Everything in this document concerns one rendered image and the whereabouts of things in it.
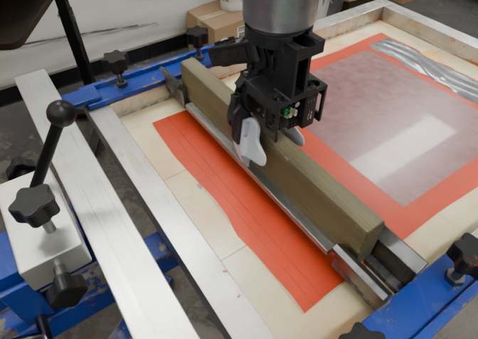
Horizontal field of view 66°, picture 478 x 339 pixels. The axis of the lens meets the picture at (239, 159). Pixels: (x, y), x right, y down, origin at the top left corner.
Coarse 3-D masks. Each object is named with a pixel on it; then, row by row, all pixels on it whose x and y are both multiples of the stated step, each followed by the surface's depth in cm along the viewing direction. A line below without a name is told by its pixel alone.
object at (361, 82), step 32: (320, 64) 80; (352, 64) 80; (384, 64) 80; (320, 96) 72; (352, 96) 72; (384, 96) 72; (160, 128) 65; (192, 128) 65; (320, 128) 65; (192, 160) 60; (224, 160) 60
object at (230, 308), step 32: (384, 0) 95; (320, 32) 85; (416, 32) 88; (448, 32) 83; (160, 96) 70; (96, 128) 62; (128, 160) 55; (160, 192) 51; (160, 224) 47; (192, 224) 47; (192, 256) 44; (224, 288) 41; (224, 320) 39; (256, 320) 39
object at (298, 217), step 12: (192, 108) 63; (204, 120) 61; (216, 132) 58; (228, 144) 57; (252, 168) 53; (264, 180) 52; (276, 192) 50; (288, 204) 49; (300, 216) 47; (300, 228) 47; (312, 228) 46; (312, 240) 46; (324, 240) 45; (324, 252) 44
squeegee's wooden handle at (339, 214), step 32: (192, 64) 60; (192, 96) 63; (224, 96) 54; (224, 128) 57; (288, 160) 45; (288, 192) 48; (320, 192) 42; (320, 224) 45; (352, 224) 39; (384, 224) 39
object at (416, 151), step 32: (416, 96) 72; (448, 96) 72; (352, 128) 65; (384, 128) 65; (416, 128) 65; (448, 128) 65; (320, 160) 60; (352, 160) 60; (384, 160) 60; (416, 160) 60; (448, 160) 60; (224, 192) 55; (256, 192) 55; (352, 192) 55; (384, 192) 55; (416, 192) 55; (448, 192) 55; (256, 224) 51; (288, 224) 51; (416, 224) 51; (288, 256) 48; (320, 256) 48; (288, 288) 45; (320, 288) 45
